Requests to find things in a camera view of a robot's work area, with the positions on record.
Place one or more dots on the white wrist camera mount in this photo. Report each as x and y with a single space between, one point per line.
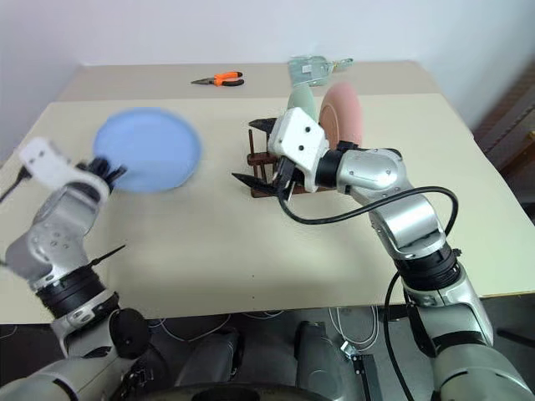
297 138
46 163

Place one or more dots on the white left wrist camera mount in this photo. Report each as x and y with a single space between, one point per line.
46 163

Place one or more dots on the brown furniture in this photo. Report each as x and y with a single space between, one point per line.
507 121

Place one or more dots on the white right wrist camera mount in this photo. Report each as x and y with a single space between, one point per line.
297 138

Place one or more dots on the brown wooden dish rack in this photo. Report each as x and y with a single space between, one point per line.
259 159

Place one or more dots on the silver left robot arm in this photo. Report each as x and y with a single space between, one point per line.
46 246

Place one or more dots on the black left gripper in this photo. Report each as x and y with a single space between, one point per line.
97 172

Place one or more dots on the blue plate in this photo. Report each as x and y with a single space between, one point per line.
154 146

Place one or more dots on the pink plate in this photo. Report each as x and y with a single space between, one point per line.
340 117

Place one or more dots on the black box with metal clip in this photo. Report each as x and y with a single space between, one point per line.
364 372

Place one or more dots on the dark rounded shape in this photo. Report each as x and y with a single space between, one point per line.
322 363
217 359

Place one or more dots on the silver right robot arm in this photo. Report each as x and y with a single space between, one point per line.
397 225

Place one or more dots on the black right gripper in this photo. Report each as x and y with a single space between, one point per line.
288 175

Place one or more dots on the green plate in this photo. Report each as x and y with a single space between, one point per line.
303 102

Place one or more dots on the clear plastic packet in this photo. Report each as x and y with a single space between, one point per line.
309 69

